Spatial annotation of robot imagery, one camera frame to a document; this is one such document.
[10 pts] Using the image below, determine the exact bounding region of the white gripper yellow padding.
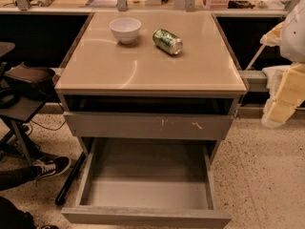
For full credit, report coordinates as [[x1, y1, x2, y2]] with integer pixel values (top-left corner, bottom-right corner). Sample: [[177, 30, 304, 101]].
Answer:
[[260, 22, 305, 128]]

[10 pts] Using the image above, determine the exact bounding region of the grey drawer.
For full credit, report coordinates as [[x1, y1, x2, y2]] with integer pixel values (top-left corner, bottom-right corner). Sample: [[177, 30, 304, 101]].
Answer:
[[62, 138, 231, 229], [64, 112, 233, 140]]

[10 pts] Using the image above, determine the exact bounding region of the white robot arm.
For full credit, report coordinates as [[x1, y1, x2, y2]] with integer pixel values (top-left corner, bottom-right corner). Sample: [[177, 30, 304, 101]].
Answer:
[[260, 0, 305, 128]]

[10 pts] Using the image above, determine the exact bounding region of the grey drawer cabinet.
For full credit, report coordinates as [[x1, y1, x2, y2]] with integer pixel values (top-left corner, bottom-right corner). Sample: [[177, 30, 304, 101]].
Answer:
[[55, 10, 247, 156]]

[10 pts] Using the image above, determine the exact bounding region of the white stick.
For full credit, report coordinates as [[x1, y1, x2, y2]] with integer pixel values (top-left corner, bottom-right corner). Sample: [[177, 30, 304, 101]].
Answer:
[[245, 44, 266, 71]]

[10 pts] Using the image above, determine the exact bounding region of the green soda can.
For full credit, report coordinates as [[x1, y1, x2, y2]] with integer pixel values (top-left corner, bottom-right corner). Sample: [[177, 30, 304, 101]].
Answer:
[[152, 29, 183, 55]]

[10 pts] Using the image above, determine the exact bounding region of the white ceramic bowl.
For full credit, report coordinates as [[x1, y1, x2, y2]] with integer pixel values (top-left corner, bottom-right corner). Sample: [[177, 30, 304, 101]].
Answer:
[[109, 17, 142, 44]]

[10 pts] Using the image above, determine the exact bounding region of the black white sneaker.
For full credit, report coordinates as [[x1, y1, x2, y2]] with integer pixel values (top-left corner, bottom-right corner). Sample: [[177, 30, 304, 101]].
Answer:
[[32, 156, 71, 180]]

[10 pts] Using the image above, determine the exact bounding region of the brown bag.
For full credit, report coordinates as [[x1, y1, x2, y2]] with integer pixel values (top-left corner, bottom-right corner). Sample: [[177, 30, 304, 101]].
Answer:
[[4, 63, 55, 100]]

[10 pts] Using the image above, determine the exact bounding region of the dark trouser leg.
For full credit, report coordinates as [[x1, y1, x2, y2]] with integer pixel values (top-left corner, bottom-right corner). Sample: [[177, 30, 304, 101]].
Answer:
[[0, 167, 37, 191]]

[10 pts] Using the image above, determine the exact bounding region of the white curved bracket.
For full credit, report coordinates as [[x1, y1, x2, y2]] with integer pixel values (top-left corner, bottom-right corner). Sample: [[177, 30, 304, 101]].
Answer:
[[262, 65, 290, 90]]

